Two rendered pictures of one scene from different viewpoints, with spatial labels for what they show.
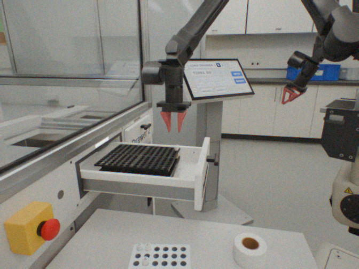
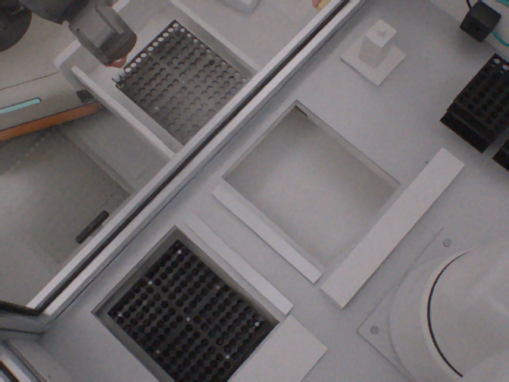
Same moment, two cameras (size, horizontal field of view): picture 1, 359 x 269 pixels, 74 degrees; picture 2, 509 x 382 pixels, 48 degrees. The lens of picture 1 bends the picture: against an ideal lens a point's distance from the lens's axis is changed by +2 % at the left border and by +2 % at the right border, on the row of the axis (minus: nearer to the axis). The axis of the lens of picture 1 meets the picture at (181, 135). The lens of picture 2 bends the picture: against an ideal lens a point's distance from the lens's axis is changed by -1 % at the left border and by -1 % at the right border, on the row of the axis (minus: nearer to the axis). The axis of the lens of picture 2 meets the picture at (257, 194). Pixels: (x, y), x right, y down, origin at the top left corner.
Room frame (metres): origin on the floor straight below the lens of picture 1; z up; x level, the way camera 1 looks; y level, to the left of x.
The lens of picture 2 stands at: (1.05, 0.54, 1.91)
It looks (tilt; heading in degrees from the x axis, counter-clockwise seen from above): 74 degrees down; 216
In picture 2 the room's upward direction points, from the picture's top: 5 degrees counter-clockwise
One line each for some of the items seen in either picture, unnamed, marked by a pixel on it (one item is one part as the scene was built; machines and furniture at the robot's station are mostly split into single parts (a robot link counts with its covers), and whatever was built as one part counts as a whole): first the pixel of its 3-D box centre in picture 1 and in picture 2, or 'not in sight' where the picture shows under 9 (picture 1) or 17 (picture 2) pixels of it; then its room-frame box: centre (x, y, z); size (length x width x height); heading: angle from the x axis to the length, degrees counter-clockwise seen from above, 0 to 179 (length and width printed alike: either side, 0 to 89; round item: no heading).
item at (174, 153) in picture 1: (172, 158); not in sight; (0.68, 0.03, 0.90); 0.18 x 0.02 x 0.01; 170
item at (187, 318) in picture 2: not in sight; (190, 320); (1.07, 0.39, 0.87); 0.22 x 0.18 x 0.06; 80
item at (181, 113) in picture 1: (174, 118); not in sight; (0.75, 0.02, 1.01); 0.07 x 0.07 x 0.09; 78
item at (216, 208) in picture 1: (212, 155); not in sight; (1.63, -0.23, 0.51); 0.50 x 0.45 x 1.02; 30
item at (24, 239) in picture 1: (33, 227); not in sight; (0.39, 0.29, 0.88); 0.07 x 0.05 x 0.07; 170
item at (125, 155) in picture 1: (141, 164); not in sight; (0.70, 0.13, 0.87); 0.22 x 0.18 x 0.06; 80
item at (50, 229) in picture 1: (48, 229); not in sight; (0.39, 0.26, 0.88); 0.04 x 0.03 x 0.04; 170
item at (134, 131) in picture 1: (139, 132); not in sight; (1.03, 0.19, 0.87); 0.29 x 0.02 x 0.11; 170
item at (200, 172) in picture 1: (203, 167); not in sight; (0.66, -0.07, 0.87); 0.29 x 0.02 x 0.11; 170
